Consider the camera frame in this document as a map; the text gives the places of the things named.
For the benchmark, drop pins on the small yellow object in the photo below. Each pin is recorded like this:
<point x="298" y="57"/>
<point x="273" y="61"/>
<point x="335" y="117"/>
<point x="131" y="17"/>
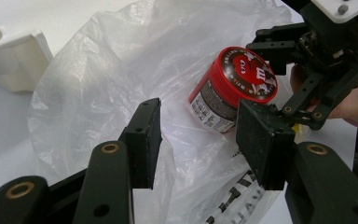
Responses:
<point x="301" y="132"/>

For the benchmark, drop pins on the white plastic holder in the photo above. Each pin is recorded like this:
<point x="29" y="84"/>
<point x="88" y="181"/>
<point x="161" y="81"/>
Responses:
<point x="15" y="59"/>

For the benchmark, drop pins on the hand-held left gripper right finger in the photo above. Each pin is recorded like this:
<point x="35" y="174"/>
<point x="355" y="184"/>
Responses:
<point x="262" y="146"/>

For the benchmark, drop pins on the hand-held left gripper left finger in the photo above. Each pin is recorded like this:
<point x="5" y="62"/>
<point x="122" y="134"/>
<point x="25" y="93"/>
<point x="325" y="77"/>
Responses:
<point x="143" y="146"/>

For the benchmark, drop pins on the translucent white plastic bag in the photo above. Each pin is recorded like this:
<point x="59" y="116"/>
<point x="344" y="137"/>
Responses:
<point x="105" y="77"/>

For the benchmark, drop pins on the white packet with black print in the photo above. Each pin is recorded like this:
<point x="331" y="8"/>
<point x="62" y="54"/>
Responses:
<point x="245" y="199"/>

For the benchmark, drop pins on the red lidded jar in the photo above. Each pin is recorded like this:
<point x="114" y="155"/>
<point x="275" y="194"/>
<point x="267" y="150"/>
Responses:
<point x="230" y="90"/>

